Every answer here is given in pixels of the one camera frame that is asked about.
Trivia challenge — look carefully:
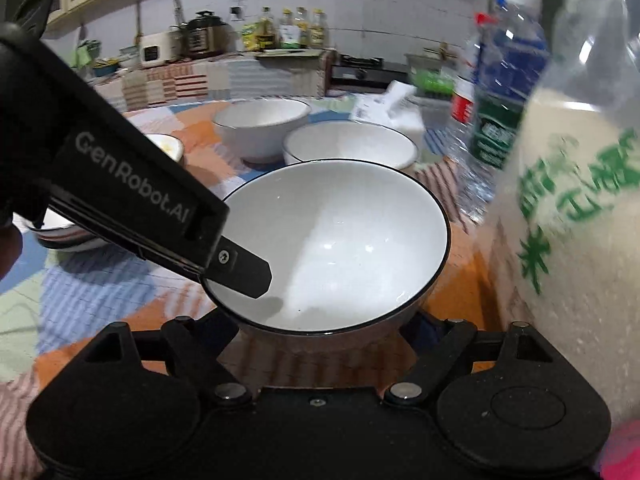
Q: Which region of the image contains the green label water bottle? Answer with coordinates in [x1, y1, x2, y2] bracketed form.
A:
[454, 89, 525, 223]

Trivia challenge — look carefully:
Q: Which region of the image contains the green item tray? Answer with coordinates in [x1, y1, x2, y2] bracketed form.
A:
[405, 51, 456, 101]

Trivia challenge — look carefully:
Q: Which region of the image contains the cutting board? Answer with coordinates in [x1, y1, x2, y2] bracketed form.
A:
[255, 49, 324, 60]

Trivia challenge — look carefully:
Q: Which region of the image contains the red label water bottle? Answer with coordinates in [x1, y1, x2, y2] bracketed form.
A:
[450, 13, 497, 126]

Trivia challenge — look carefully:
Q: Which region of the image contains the left hand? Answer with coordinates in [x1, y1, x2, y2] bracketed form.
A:
[0, 223, 23, 278]

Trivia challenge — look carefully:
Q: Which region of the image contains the white sun print plate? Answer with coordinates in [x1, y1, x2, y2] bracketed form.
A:
[16, 133, 184, 252]

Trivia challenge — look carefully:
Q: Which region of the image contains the patchwork counter cloth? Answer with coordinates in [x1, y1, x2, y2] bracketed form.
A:
[94, 49, 335, 113]

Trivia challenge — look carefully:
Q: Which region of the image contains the yellow oil bottle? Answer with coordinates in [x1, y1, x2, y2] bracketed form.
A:
[294, 6, 309, 49]
[255, 6, 278, 51]
[308, 9, 328, 49]

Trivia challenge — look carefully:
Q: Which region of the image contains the large rice bottle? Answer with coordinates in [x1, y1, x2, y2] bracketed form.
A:
[477, 0, 639, 425]

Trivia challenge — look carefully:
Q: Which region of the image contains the white tissue pack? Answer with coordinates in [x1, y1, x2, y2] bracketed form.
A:
[349, 80, 425, 148]

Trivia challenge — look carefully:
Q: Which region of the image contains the black gas stove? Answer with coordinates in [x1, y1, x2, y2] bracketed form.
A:
[329, 53, 409, 93]

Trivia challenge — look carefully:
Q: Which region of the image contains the white rice cooker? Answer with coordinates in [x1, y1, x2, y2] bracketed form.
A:
[139, 29, 181, 68]

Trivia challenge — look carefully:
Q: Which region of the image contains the white ribbed bowl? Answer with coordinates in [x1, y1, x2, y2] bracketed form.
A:
[213, 98, 311, 164]
[283, 120, 420, 171]

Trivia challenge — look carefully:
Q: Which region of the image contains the blue label water bottle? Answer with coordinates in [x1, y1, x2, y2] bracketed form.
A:
[475, 0, 549, 104]

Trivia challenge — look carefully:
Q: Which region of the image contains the black pressure cooker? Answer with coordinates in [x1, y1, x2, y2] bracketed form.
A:
[182, 10, 229, 58]

